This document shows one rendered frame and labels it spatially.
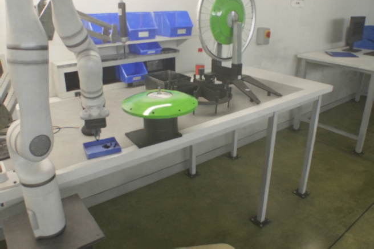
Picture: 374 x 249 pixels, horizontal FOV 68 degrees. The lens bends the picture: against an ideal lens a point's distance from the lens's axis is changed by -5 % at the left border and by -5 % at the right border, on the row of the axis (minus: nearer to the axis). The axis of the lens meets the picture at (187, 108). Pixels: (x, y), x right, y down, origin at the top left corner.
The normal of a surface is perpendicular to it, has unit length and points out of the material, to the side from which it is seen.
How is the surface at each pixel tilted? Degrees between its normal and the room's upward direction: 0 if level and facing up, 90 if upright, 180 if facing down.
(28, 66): 89
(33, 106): 85
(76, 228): 0
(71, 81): 90
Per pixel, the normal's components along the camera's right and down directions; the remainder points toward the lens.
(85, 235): 0.00, -0.94
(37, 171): 0.24, -0.81
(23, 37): 0.35, 0.02
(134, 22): 0.62, 0.27
